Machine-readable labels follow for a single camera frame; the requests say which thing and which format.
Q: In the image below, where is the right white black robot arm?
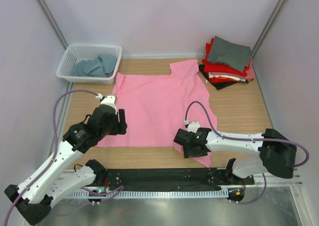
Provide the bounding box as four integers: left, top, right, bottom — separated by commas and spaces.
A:
173, 127, 297, 184

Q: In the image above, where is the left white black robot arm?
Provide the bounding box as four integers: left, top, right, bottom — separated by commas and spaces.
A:
4, 105, 127, 226

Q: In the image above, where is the blue-grey t shirt in basket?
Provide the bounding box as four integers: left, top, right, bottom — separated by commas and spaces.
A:
70, 54, 117, 78

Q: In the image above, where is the white plastic basket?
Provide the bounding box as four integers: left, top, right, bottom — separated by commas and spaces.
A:
56, 44, 122, 84

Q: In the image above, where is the white folded t shirt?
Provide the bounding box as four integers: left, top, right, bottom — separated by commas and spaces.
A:
208, 74, 249, 83

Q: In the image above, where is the red folded t shirt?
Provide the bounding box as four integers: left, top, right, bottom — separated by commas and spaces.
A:
202, 38, 248, 76

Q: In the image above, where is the light pink folded t shirt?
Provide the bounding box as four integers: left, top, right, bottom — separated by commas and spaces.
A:
208, 60, 255, 80

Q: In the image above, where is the grey folded t shirt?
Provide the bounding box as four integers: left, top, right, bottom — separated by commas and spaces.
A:
207, 36, 252, 72

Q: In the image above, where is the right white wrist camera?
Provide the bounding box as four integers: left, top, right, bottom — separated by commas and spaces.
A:
184, 120, 200, 133

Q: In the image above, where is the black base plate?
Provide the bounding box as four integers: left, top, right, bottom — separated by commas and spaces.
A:
89, 168, 255, 192

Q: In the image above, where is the white slotted cable duct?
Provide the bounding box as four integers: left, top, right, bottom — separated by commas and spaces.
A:
65, 188, 229, 200

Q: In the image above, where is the aluminium front rail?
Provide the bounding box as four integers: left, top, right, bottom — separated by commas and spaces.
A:
57, 166, 304, 190

